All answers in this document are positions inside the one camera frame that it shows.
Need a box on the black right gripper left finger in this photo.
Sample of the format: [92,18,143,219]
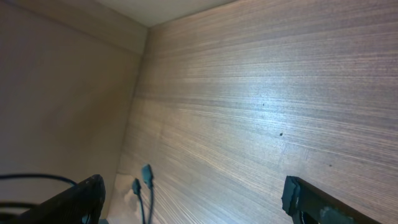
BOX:
[18,174,106,224]

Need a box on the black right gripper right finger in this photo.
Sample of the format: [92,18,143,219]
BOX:
[281,175,380,224]

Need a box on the thick black camera cable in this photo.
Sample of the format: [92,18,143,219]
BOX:
[0,172,78,218]

